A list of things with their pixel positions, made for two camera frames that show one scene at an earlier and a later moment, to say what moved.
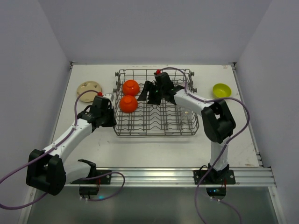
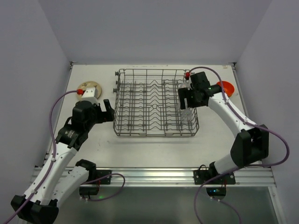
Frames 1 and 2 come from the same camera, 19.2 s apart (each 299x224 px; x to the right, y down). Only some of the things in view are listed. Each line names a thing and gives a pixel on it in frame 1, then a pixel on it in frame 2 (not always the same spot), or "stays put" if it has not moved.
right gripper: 154,94 -> 184,99
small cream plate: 88,96 stays put
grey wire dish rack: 132,117 stays put
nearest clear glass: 186,115 stays put
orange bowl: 131,87 -> 228,88
